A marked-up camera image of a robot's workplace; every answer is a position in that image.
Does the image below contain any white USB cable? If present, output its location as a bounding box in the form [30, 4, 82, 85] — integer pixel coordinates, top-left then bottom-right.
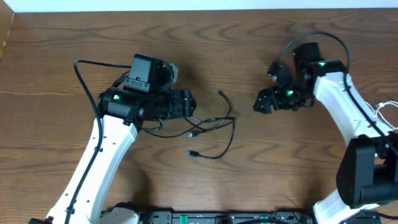
[366, 100, 398, 131]

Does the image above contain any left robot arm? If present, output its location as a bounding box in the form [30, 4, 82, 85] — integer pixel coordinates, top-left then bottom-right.
[30, 54, 196, 224]

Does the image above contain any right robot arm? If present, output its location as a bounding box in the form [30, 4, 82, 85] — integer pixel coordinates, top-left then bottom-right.
[253, 42, 397, 223]

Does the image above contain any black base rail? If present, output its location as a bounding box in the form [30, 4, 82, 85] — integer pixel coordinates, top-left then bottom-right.
[101, 202, 381, 224]

